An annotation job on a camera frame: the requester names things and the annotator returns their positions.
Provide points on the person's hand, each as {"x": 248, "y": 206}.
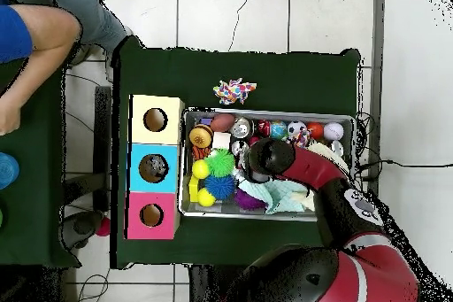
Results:
{"x": 9, "y": 116}

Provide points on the small green spiky ball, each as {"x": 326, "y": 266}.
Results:
{"x": 221, "y": 162}

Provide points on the small blue spiky ball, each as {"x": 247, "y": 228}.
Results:
{"x": 219, "y": 187}

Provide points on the polka dot cloth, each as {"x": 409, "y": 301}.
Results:
{"x": 233, "y": 91}
{"x": 300, "y": 139}

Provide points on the teal knitted cloth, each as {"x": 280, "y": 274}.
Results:
{"x": 279, "y": 195}

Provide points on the cream knitted cloth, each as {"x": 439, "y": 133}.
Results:
{"x": 304, "y": 200}

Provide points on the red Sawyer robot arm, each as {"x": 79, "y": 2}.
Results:
{"x": 315, "y": 167}

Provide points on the person's forearm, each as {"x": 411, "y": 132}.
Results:
{"x": 39, "y": 71}

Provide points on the wooden box with three holes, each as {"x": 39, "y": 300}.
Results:
{"x": 166, "y": 135}

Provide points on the shallow clear mesh bin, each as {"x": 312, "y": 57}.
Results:
{"x": 311, "y": 116}

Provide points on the blue round object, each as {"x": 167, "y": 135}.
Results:
{"x": 7, "y": 171}

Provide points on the dark green table cloth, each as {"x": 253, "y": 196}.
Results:
{"x": 35, "y": 174}
{"x": 230, "y": 68}

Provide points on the black upright panel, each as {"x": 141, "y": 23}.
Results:
{"x": 102, "y": 132}

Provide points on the person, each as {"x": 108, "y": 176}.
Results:
{"x": 92, "y": 15}

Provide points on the grey rounded object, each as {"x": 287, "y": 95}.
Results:
{"x": 81, "y": 226}

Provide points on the red ball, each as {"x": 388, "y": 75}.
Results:
{"x": 103, "y": 227}

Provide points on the wooden burger toy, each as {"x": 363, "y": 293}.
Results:
{"x": 201, "y": 137}

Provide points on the brown toy football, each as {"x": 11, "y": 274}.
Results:
{"x": 223, "y": 122}

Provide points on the black and white soccer ball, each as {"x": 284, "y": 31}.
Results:
{"x": 296, "y": 127}

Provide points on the white baseball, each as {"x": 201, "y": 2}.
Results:
{"x": 333, "y": 132}

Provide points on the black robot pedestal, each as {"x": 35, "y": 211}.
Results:
{"x": 208, "y": 284}

